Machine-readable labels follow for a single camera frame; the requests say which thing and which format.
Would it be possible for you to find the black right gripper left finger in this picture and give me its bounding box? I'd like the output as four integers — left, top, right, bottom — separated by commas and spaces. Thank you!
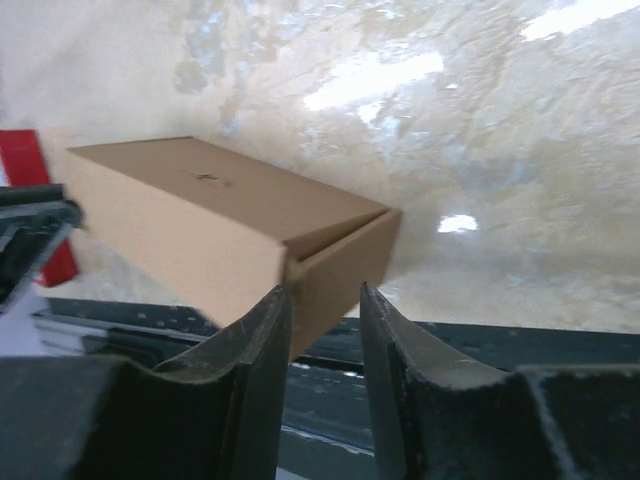
1, 287, 292, 479

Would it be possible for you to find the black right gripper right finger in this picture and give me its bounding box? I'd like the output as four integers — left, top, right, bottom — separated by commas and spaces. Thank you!
360, 286, 639, 479

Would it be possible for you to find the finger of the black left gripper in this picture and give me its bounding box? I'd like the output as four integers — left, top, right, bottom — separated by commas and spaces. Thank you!
1, 184, 83, 305

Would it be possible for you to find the brown cardboard box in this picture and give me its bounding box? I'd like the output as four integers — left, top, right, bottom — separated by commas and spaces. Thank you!
65, 137, 402, 357

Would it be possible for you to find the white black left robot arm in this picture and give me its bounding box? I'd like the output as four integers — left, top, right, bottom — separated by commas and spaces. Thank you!
1, 184, 83, 357

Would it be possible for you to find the red rectangular box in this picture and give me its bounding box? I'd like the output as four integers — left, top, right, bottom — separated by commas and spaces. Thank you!
1, 130, 81, 293

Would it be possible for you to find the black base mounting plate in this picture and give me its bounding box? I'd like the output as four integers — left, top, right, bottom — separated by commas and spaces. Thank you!
33, 298, 639, 452

